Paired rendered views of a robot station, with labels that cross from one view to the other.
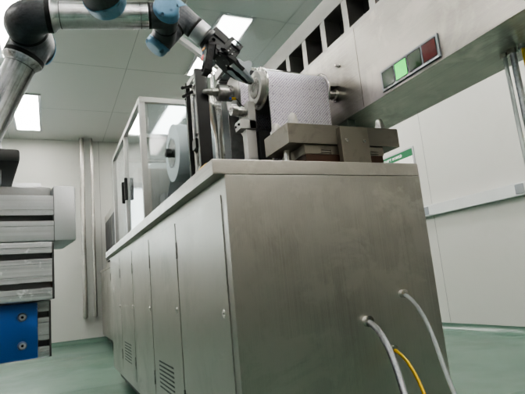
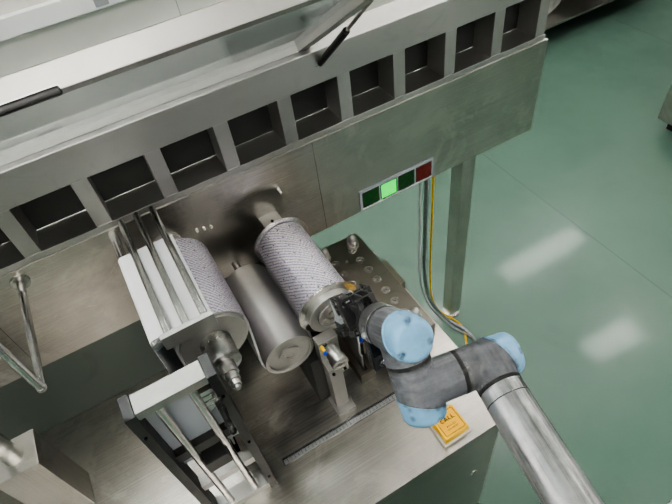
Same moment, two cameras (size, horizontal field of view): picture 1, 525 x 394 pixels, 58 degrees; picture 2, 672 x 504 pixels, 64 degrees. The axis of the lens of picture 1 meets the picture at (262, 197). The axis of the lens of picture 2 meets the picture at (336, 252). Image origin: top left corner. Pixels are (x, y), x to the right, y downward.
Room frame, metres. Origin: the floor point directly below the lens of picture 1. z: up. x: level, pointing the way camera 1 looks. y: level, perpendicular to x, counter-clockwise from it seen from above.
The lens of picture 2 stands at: (1.48, 0.69, 2.22)
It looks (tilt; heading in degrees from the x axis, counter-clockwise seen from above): 48 degrees down; 272
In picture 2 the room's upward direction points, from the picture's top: 10 degrees counter-clockwise
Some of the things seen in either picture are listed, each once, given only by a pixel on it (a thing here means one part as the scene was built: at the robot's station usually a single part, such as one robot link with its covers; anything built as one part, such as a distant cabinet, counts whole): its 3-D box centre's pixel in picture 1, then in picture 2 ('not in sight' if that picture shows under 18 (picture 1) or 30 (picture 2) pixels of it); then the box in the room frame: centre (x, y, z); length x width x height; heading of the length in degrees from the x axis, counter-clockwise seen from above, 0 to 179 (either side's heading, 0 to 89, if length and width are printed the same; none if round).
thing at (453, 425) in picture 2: not in sight; (448, 423); (1.30, 0.13, 0.91); 0.07 x 0.07 x 0.02; 25
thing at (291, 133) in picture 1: (332, 143); (368, 293); (1.44, -0.24, 1.00); 0.40 x 0.16 x 0.06; 115
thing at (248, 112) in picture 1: (247, 145); (336, 376); (1.55, 0.04, 1.05); 0.06 x 0.05 x 0.31; 115
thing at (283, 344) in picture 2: not in sight; (266, 316); (1.70, -0.08, 1.17); 0.26 x 0.12 x 0.12; 115
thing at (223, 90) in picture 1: (224, 93); (220, 352); (1.76, 0.11, 1.33); 0.06 x 0.06 x 0.06; 25
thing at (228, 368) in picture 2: (209, 91); (232, 376); (1.73, 0.17, 1.33); 0.06 x 0.03 x 0.03; 115
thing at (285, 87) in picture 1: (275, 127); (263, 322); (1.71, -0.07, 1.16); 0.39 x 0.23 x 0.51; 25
